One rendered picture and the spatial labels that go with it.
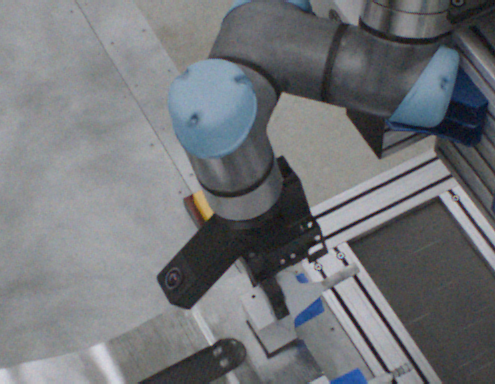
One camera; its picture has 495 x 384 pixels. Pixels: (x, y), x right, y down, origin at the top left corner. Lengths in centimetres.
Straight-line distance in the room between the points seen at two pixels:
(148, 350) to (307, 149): 125
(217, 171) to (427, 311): 112
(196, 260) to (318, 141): 140
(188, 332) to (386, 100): 42
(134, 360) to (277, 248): 26
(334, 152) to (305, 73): 147
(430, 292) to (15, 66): 85
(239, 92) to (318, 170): 151
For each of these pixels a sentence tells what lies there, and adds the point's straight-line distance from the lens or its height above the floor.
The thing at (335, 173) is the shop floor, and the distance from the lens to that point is 259.
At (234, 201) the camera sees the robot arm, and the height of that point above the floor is 118.
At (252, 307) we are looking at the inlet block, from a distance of 137.
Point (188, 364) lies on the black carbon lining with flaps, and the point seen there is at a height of 88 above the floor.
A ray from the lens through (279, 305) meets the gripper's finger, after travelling 129.
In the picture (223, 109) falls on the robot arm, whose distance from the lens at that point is 108.
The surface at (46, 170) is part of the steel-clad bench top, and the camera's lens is 167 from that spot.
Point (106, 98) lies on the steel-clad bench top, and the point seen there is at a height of 80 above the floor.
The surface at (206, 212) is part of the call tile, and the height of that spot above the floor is 84.
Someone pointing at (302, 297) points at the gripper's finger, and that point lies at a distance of 133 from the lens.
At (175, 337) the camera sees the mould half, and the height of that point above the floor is 89.
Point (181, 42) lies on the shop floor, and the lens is 280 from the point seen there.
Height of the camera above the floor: 217
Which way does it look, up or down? 60 degrees down
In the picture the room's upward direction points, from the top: 6 degrees counter-clockwise
